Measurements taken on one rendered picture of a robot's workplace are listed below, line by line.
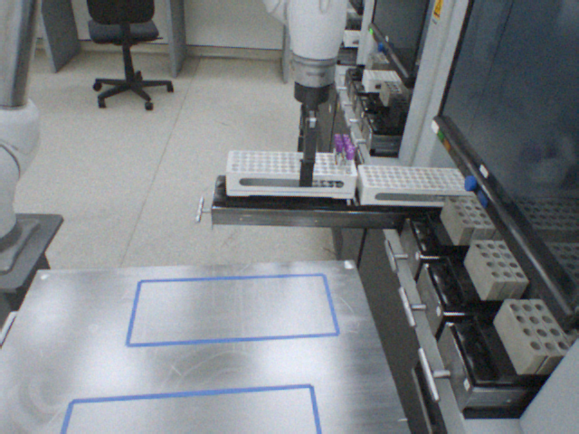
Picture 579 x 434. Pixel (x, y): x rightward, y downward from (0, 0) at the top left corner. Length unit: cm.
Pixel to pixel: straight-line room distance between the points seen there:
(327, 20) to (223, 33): 372
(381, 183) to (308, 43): 37
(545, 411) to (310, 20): 74
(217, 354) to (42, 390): 25
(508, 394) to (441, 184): 50
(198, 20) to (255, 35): 54
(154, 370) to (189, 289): 17
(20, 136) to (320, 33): 73
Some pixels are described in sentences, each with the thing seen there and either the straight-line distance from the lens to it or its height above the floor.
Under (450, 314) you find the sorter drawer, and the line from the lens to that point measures 88.
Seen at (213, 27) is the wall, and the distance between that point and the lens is 457.
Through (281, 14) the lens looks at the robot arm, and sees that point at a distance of 102.
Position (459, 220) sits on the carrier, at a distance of 99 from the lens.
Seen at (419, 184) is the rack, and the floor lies 86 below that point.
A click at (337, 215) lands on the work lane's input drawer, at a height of 79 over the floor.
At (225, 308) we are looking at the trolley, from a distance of 79.
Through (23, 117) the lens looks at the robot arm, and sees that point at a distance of 121.
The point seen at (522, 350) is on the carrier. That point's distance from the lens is 81.
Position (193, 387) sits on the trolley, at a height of 82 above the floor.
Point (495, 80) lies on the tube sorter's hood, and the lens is 91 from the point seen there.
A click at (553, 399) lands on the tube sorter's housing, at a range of 79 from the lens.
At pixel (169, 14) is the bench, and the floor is 53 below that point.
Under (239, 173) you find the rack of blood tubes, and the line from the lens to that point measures 100.
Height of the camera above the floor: 142
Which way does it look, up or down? 37 degrees down
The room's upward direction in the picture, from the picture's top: 5 degrees clockwise
